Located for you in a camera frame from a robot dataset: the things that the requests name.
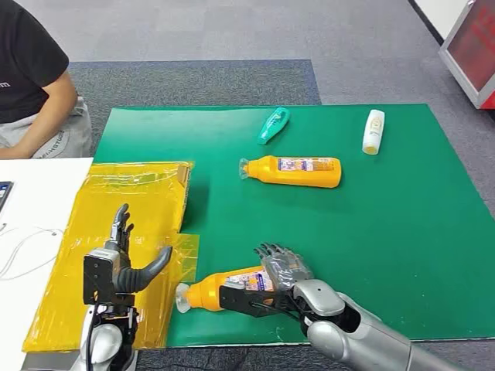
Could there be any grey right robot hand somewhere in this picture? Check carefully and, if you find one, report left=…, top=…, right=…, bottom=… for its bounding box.
left=254, top=243, right=314, bottom=293

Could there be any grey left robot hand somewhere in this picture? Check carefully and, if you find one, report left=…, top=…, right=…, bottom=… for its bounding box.
left=104, top=203, right=173, bottom=295

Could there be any orange bottle with clear cap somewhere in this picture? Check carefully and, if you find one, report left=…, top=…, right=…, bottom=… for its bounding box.
left=175, top=266, right=276, bottom=315
left=238, top=155, right=342, bottom=189

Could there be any teal plastic bottle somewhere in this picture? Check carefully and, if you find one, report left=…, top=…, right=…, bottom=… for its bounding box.
left=258, top=107, right=291, bottom=146

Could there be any white plastic bottle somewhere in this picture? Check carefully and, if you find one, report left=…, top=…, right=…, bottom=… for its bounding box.
left=361, top=108, right=386, bottom=155

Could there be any yellow plastic film sheet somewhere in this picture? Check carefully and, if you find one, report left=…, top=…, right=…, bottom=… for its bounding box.
left=22, top=161, right=200, bottom=354

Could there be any green table mat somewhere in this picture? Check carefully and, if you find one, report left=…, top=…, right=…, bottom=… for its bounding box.
left=92, top=104, right=495, bottom=349

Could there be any white table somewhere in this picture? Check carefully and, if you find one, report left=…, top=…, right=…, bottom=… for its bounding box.
left=0, top=157, right=94, bottom=371

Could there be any dark smartphone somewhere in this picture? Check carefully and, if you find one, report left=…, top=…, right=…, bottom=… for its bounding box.
left=0, top=181, right=14, bottom=213

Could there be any person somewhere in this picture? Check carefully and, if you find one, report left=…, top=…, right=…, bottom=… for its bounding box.
left=0, top=0, right=94, bottom=160

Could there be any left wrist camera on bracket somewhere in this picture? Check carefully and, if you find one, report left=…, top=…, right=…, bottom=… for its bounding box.
left=83, top=249, right=116, bottom=307

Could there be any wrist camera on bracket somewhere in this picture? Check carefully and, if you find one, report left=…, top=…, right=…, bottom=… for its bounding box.
left=83, top=249, right=116, bottom=307
left=219, top=284, right=307, bottom=321

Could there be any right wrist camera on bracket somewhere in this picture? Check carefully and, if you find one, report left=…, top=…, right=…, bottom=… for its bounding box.
left=219, top=284, right=307, bottom=321

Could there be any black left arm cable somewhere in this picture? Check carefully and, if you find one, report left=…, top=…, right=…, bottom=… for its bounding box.
left=85, top=303, right=100, bottom=371

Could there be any thin white cable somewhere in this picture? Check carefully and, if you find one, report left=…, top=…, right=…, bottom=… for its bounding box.
left=0, top=226, right=65, bottom=281

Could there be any red cabinet with white frame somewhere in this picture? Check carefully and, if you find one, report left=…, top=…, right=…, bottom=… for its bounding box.
left=438, top=0, right=495, bottom=110

